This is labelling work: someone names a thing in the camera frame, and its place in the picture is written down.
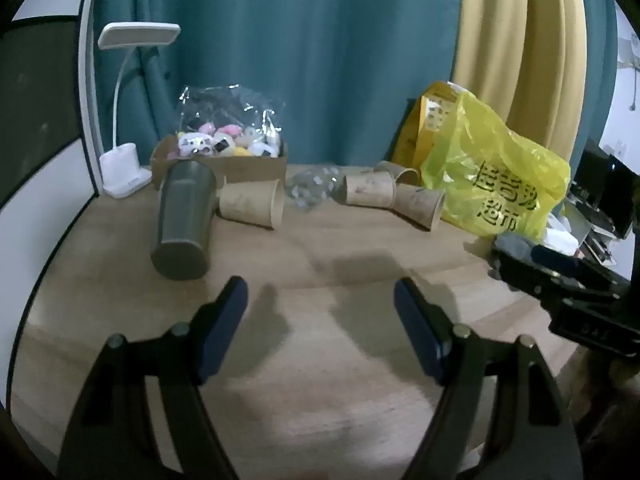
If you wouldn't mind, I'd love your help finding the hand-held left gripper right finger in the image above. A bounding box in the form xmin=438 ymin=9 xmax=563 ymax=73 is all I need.
xmin=393 ymin=276 xmax=586 ymax=480

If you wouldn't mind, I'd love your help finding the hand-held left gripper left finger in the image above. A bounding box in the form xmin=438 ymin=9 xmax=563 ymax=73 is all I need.
xmin=57 ymin=276 xmax=249 ymax=480

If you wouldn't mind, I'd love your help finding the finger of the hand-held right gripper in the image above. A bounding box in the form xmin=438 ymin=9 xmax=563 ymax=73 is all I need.
xmin=530 ymin=244 xmax=632 ymax=292
xmin=487 ymin=236 xmax=623 ymax=313

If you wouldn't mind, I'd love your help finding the grey metal tumbler cup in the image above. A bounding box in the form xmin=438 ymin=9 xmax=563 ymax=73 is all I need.
xmin=151 ymin=159 xmax=220 ymax=281

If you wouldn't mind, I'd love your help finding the brown paper cup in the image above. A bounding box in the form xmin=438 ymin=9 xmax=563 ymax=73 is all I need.
xmin=344 ymin=170 xmax=398 ymax=209
xmin=218 ymin=178 xmax=286 ymax=231
xmin=377 ymin=160 xmax=421 ymax=187
xmin=391 ymin=184 xmax=446 ymax=233

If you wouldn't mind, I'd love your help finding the white crumpled paper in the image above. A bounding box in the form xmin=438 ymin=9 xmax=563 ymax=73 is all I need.
xmin=542 ymin=214 xmax=582 ymax=257

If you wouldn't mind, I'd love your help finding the black electronic device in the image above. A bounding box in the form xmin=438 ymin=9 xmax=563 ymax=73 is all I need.
xmin=571 ymin=139 xmax=640 ymax=242

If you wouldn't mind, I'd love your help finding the yellow plastic bag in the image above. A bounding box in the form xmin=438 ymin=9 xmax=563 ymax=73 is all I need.
xmin=419 ymin=90 xmax=572 ymax=244

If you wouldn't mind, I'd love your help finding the cardboard box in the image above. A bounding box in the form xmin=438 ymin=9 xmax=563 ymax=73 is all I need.
xmin=150 ymin=134 xmax=290 ymax=192

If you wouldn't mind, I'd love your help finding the crumpled clear plastic wrap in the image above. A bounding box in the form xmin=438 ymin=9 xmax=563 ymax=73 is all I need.
xmin=284 ymin=162 xmax=347 ymax=211

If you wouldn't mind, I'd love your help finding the orange paper bag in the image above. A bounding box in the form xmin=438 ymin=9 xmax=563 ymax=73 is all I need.
xmin=389 ymin=80 xmax=474 ymax=172

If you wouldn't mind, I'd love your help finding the white desk lamp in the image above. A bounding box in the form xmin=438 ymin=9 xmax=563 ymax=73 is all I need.
xmin=97 ymin=22 xmax=182 ymax=199

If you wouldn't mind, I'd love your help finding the clear bag of plush toys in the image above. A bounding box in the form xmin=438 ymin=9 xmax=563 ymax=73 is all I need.
xmin=176 ymin=84 xmax=287 ymax=159

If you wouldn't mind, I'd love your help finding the yellow curtain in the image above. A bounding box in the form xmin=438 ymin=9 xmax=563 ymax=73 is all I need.
xmin=452 ymin=0 xmax=587 ymax=155

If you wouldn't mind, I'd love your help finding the teal curtain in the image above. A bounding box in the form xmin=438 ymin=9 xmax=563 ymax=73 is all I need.
xmin=92 ymin=0 xmax=620 ymax=195

